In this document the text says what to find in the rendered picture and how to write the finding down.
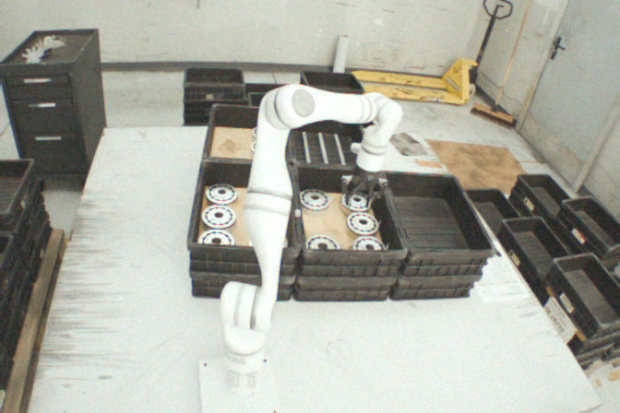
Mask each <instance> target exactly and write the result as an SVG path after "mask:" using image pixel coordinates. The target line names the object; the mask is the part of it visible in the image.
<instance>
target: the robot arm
mask: <svg viewBox="0 0 620 413"><path fill-rule="evenodd" d="M373 119H374V120H375V121H377V122H378V123H380V125H379V126H376V125H371V126H368V127H367V128H366V129H365V131H364V137H363V141H362V144H357V143H353V144H352V146H351V151H352V152H354V153H356V154H358V156H357V160H356V163H355V167H354V171H353V174H352V175H351V176H345V175H344V174H342V175H341V191H342V195H344V196H345V195H346V199H345V204H346V206H347V207H350V205H351V201H352V196H353V195H354V194H356V193H357V191H358V190H365V191H368V190H369V194H370V195H369V196H368V197H367V201H366V204H365V205H366V208H367V209H369V207H371V206H372V204H373V201H374V199H375V198H380V197H381V196H382V194H383V193H384V191H385V189H386V188H387V186H388V182H387V179H386V178H383V179H379V176H380V172H381V170H382V167H383V163H384V159H385V154H386V150H387V147H388V140H389V139H390V138H391V136H392V134H393V133H394V131H395V129H396V128H397V126H398V125H399V123H400V121H401V119H402V109H401V107H400V105H399V104H397V103H396V102H395V101H393V100H391V99H390V98H388V97H387V96H385V95H383V94H381V93H377V92H372V93H368V94H365V95H353V94H339V93H332V92H327V91H323V90H319V89H316V88H310V87H307V86H303V85H298V84H290V85H287V86H284V87H281V88H276V89H274V90H272V91H270V92H269V93H267V94H266V95H265V97H264V98H263V100H262V101H261V104H260V108H259V114H258V123H257V133H256V149H255V154H254V158H253V163H252V169H251V174H250V180H249V184H248V188H247V192H246V198H245V202H244V212H243V220H244V226H245V228H246V231H247V234H248V236H249V238H250V240H251V243H252V244H253V246H254V248H255V251H256V255H257V258H258V262H259V264H260V268H261V274H262V287H259V286H254V285H249V284H244V283H239V282H229V283H228V284H227V285H226V286H225V287H224V289H223V291H222V293H221V298H220V317H221V330H222V338H223V353H224V371H225V382H226V384H227V386H228V387H229V388H230V389H231V394H236V395H256V390H257V389H258V388H259V387H260V385H261V383H262V375H263V362H264V349H265V339H266V334H265V332H267V331H268V330H269V329H270V328H271V325H272V322H273V319H274V313H275V306H276V299H277V289H278V281H279V272H280V258H281V252H282V246H283V242H284V237H285V232H286V228H287V223H288V218H289V214H290V208H291V201H292V185H291V181H290V177H289V173H288V171H287V167H286V163H285V147H286V142H287V137H288V134H289V131H290V129H293V128H296V127H300V126H302V125H304V124H309V123H312V122H316V121H321V120H335V121H338V122H341V123H347V124H364V123H368V122H370V121H372V120H373ZM349 181H352V184H351V187H350V188H349V189H348V190H347V184H348V183H349ZM378 183H379V186H378V188H377V190H376V191H375V192H374V189H373V187H374V186H376V185H377V184H378Z"/></svg>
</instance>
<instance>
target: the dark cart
mask: <svg viewBox="0 0 620 413"><path fill-rule="evenodd" d="M53 35H54V36H55V37H58V36H60V37H65V38H66V41H65V42H64V44H66V45H64V46H60V47H57V48H53V49H52V50H51V51H49V52H48V53H50V54H49V55H48V56H46V57H44V58H42V59H41V60H40V62H39V63H26V62H27V59H26V58H24V57H23V56H22V54H24V53H25V54H26V55H28V52H23V51H24V50H26V49H31V48H32V46H33V45H34V44H35V43H36V42H37V43H38V41H39V40H43V39H44V38H45V37H48V36H49V37H53ZM31 52H32V51H31ZM0 81H1V86H2V90H3V94H4V98H5V102H6V109H7V113H8V117H9V121H10V124H11V128H12V132H13V136H14V139H15V143H16V147H17V151H18V156H19V159H34V162H35V166H34V170H36V172H35V175H36V177H38V178H39V180H40V185H39V187H40V188H41V190H40V192H43V190H44V181H63V180H83V183H84V186H85V183H86V180H87V178H88V175H89V170H90V167H91V164H92V162H93V159H94V156H95V153H96V150H97V148H98V145H99V143H100V140H101V136H102V133H103V130H104V128H105V127H107V121H106V112H105V103H104V94H103V84H102V73H101V50H100V36H99V29H50V30H35V31H33V32H32V33H31V35H29V36H28V37H27V38H26V39H25V40H24V41H23V42H22V43H21V44H19V45H18V46H17V47H16V48H15V49H14V50H13V51H12V52H11V53H10V54H9V55H8V56H7V57H5V58H4V59H3V60H2V61H1V62H0Z"/></svg>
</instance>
